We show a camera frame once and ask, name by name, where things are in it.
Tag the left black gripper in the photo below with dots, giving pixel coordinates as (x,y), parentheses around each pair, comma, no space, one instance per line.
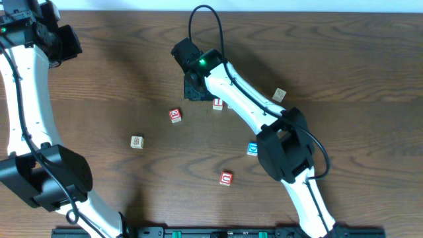
(71,44)

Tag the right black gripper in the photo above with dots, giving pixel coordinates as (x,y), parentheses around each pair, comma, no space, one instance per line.
(195,93)

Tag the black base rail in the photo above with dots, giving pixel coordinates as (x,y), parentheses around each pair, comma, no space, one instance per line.
(278,232)

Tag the red letter E block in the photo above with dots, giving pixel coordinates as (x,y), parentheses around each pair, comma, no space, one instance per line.
(175,115)

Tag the white picture block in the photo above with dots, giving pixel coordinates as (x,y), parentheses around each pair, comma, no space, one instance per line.
(279,95)

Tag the beige picture block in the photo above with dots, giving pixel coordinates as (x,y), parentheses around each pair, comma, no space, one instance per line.
(137,142)

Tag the blue letter D block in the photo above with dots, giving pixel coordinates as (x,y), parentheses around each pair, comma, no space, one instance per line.
(252,149)

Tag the red letter I block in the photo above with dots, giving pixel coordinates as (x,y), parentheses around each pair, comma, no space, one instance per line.
(218,104)

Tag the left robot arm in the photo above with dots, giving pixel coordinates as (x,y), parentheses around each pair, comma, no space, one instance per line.
(39,169)

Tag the red letter U block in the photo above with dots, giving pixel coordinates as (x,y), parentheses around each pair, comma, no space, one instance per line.
(226,178)

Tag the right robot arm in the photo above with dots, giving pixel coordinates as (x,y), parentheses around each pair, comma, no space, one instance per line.
(285,145)

